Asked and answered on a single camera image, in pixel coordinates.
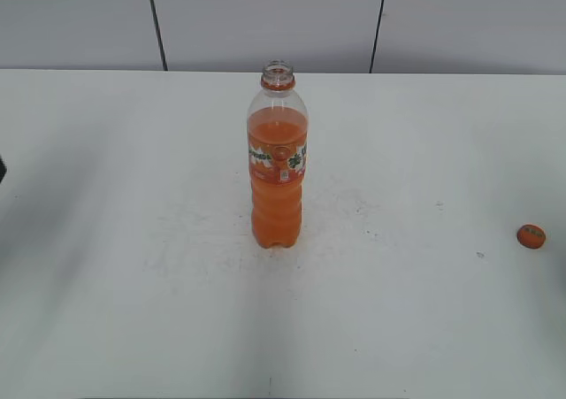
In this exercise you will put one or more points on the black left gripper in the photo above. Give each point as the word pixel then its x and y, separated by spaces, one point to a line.
pixel 3 169

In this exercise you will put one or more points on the orange soda plastic bottle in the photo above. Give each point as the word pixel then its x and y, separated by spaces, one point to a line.
pixel 277 129

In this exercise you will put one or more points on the orange bottle cap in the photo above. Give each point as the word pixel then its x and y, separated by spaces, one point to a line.
pixel 531 236

